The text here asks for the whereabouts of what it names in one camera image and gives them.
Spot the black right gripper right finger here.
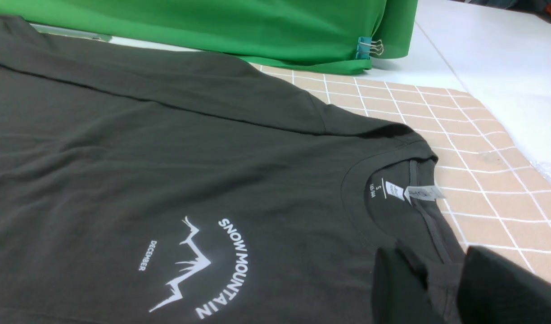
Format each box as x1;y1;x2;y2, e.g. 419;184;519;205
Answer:
457;247;551;324

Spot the beige checkered tablecloth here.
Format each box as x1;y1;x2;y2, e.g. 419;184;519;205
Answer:
254;64;551;282

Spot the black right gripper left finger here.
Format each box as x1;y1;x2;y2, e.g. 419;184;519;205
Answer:
371;247;444;324

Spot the green backdrop cloth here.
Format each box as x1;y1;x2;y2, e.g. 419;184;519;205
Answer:
0;0;418;75

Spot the dark gray long-sleeve shirt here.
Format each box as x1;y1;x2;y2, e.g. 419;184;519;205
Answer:
0;15;465;324

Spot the teal binder clip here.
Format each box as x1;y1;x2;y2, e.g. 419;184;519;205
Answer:
354;36;384;60

